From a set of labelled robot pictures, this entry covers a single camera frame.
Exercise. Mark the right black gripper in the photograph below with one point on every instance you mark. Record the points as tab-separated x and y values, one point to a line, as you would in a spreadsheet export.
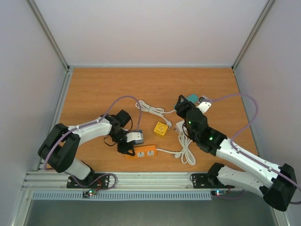
181	107

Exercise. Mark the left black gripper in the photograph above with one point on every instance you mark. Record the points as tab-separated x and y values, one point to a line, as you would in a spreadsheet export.
122	149

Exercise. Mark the orange power strip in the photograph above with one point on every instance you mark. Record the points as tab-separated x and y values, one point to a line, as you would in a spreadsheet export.
143	152

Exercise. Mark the blue cube socket adapter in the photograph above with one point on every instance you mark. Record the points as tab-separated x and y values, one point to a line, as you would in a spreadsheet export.
138	137

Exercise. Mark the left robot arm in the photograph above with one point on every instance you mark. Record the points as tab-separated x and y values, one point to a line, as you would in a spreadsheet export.
60	146

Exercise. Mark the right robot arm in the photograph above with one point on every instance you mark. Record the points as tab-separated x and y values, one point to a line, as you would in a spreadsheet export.
274	183

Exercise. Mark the yellow plug adapter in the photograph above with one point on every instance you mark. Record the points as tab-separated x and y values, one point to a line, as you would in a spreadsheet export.
160	129

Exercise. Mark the teal power strip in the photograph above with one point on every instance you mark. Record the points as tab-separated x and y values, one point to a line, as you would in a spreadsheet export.
192	98

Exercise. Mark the white cube socket adapter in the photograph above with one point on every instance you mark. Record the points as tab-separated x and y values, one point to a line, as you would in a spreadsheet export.
179	127

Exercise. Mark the left small circuit board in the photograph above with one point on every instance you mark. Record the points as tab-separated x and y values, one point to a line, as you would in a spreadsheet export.
89	193

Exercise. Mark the small circuit board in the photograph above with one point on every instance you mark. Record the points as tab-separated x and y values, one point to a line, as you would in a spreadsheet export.
219	192
89	193

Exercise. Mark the right small circuit board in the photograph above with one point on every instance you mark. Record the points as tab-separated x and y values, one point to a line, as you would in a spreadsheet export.
219	192

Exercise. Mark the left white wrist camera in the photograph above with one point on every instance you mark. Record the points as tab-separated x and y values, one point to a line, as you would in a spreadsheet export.
129	137

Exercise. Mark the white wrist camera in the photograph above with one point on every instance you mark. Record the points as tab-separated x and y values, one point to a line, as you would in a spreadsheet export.
204	104
129	137

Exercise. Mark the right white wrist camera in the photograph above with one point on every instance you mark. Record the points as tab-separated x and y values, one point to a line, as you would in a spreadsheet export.
204	104

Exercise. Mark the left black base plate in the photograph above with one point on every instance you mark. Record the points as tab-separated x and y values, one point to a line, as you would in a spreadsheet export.
93	181

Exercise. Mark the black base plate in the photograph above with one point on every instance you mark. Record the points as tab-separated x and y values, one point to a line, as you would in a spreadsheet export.
93	181
201	180

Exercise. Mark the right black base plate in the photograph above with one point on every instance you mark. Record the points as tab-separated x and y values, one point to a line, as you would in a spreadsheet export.
201	180

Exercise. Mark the grey slotted cable duct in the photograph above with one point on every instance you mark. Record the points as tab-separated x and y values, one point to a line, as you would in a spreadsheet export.
124	196

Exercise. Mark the aluminium front rail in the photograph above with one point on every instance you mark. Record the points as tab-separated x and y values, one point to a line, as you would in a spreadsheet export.
126	181

